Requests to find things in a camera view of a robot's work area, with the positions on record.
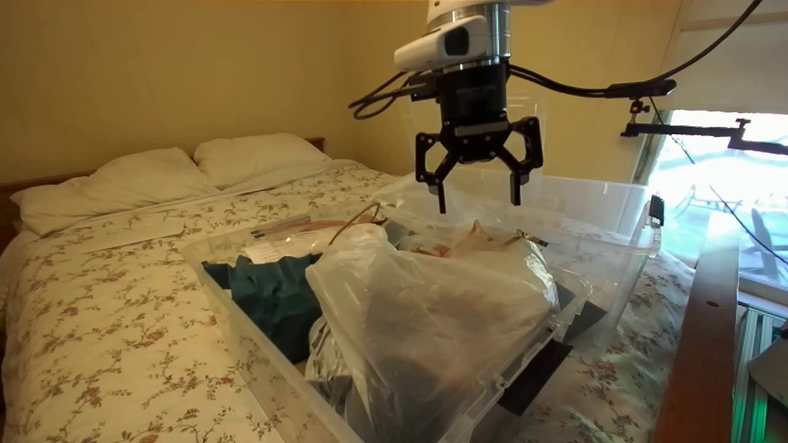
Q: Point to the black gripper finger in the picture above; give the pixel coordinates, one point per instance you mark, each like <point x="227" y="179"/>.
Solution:
<point x="429" y="160"/>
<point x="529" y="150"/>

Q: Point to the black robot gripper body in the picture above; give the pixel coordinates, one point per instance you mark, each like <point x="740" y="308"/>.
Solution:
<point x="473" y="107"/>

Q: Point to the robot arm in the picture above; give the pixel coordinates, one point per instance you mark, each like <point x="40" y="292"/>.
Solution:
<point x="495" y="26"/>

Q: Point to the clear plastic storage bin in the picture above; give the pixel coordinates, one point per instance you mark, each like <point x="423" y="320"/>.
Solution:
<point x="248" y="345"/>
<point x="600" y="222"/>

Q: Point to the black bin latch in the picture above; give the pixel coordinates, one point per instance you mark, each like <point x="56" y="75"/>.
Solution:
<point x="657" y="212"/>
<point x="586" y="319"/>
<point x="533" y="379"/>

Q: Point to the white plastic bag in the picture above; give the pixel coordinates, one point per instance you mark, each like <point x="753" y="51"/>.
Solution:
<point x="426" y="312"/>

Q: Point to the white pillow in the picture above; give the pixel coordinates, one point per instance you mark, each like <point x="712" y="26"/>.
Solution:
<point x="114" y="192"/>
<point x="254" y="158"/>

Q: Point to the window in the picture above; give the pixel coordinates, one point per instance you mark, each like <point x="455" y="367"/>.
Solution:
<point x="722" y="189"/>

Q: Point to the teal cloth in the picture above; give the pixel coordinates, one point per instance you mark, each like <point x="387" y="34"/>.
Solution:
<point x="271" y="298"/>

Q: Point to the wooden footboard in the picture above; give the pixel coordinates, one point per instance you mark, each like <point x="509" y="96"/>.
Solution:
<point x="697" y="352"/>

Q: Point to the gray round object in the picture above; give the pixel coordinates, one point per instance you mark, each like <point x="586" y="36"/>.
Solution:
<point x="771" y="373"/>

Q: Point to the floral bedspread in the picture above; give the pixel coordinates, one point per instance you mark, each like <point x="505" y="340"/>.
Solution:
<point x="107" y="329"/>

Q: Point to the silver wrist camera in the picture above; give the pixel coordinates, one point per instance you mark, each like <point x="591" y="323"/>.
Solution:
<point x="440" y="45"/>

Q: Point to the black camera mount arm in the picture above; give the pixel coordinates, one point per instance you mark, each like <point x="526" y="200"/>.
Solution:
<point x="691" y="130"/>

